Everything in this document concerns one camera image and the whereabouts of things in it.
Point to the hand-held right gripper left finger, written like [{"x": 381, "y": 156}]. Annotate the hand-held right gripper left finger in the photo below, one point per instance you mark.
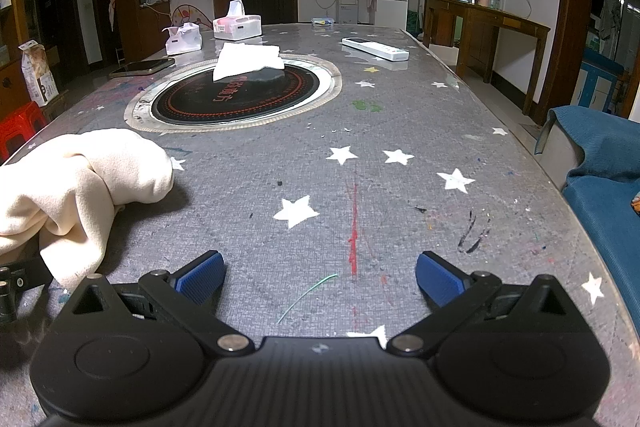
[{"x": 202, "y": 277}]

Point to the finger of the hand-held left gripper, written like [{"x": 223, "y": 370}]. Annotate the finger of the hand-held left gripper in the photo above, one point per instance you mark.
[
  {"x": 27, "y": 274},
  {"x": 7, "y": 304}
]

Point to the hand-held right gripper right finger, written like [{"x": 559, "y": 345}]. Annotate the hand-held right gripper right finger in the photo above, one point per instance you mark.
[{"x": 440, "y": 279}]

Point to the cream garment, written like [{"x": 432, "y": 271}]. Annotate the cream garment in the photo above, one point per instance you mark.
[{"x": 75, "y": 187}]

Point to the red plastic stool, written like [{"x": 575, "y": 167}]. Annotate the red plastic stool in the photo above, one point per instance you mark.
[{"x": 20, "y": 122}]

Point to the round black induction cooktop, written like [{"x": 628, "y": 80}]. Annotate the round black induction cooktop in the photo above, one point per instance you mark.
[{"x": 225, "y": 102}]

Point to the printed paper bag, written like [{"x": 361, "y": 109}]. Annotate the printed paper bag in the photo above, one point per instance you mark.
[{"x": 37, "y": 72}]

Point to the smartphone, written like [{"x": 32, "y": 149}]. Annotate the smartphone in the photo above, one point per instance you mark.
[{"x": 142, "y": 67}]

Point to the white tissue paper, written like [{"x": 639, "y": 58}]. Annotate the white tissue paper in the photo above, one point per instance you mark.
[{"x": 245, "y": 59}]

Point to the white remote control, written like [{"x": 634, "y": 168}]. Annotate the white remote control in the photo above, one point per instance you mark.
[{"x": 375, "y": 49}]

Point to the blue white cabinet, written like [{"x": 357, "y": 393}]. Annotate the blue white cabinet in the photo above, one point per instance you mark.
[{"x": 600, "y": 87}]

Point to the white pink tissue box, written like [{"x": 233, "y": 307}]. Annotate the white pink tissue box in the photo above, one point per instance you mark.
[{"x": 240, "y": 27}]

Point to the wooden side table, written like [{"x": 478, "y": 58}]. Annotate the wooden side table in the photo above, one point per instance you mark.
[{"x": 480, "y": 22}]

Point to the pink patterned fan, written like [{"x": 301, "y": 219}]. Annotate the pink patterned fan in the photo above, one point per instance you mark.
[{"x": 192, "y": 14}]

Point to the dark chair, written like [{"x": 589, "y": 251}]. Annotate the dark chair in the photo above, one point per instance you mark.
[{"x": 223, "y": 2}]

